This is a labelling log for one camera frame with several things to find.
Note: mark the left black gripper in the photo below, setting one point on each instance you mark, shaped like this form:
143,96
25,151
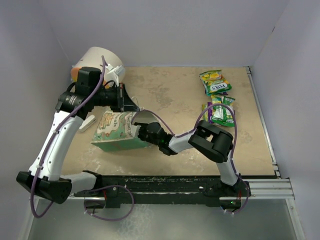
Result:
120,97

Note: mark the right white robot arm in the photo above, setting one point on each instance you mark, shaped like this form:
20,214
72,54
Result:
211,141

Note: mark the green floral paper bag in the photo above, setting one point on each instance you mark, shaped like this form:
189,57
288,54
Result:
115,132

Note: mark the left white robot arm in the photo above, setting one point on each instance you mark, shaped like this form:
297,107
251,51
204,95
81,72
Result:
93,87

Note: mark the green Fox's candy bag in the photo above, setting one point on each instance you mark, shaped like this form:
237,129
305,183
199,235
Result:
203,107
214,82

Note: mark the small white flat bar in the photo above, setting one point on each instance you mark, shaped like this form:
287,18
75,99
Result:
87,123

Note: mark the green spring tea candy bag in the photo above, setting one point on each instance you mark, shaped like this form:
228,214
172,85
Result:
222,113

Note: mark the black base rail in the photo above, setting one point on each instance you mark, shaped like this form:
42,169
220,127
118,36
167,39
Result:
205,190

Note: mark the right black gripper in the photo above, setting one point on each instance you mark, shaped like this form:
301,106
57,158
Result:
142,131

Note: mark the white cylinder orange rim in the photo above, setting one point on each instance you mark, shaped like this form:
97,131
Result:
93,58

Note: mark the purple berry Fox's candy bag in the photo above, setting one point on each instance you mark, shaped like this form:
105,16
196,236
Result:
210,115

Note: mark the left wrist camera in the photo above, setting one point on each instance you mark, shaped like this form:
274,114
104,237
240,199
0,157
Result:
114,73

